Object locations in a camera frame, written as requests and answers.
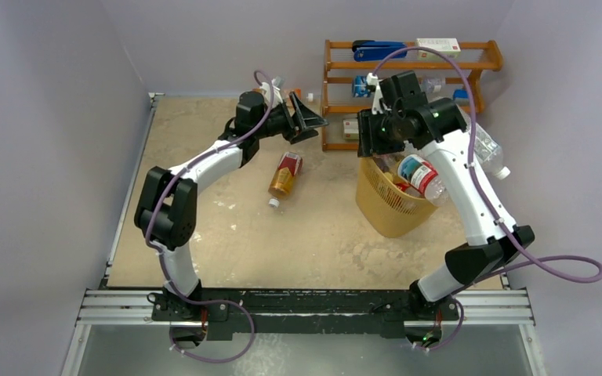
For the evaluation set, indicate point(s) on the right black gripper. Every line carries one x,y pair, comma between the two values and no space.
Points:
372,135

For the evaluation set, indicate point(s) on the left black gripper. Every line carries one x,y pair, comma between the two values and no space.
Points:
291,129

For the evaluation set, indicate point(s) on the orange label bottle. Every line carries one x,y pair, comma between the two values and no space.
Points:
306,97

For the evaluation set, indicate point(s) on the red label bottle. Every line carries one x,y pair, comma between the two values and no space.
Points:
424,179

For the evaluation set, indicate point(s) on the brown tea bottle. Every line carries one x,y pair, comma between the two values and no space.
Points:
284,178

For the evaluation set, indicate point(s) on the yellow plastic bin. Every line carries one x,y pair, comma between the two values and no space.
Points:
391,212

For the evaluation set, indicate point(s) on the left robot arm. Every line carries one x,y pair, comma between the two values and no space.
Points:
166,212

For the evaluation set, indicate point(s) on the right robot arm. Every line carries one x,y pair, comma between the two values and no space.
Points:
493,237

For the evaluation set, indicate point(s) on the white box lower shelf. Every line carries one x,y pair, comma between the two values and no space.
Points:
350,129

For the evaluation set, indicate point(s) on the blue tape roll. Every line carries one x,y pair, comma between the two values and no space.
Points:
359,87

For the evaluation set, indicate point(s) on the small clear jar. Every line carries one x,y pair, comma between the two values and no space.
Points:
432,85

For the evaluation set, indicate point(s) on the blue stapler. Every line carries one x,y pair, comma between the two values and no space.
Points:
372,50

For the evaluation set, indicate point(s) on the small blue box shelf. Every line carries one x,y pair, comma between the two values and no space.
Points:
460,96

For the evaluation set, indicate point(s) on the wooden shelf rack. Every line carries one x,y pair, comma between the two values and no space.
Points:
340,70

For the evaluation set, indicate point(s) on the white green box top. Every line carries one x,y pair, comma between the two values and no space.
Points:
446,46

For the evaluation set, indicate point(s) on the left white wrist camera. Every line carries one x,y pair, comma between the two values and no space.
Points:
272,92

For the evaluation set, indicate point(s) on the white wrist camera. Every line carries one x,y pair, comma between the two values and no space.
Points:
373,86
272,92

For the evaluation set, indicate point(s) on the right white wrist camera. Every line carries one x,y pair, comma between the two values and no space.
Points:
373,86

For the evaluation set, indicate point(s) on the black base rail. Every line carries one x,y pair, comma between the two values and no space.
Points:
219,313

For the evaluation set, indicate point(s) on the aluminium frame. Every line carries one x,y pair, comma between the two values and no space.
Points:
320,239

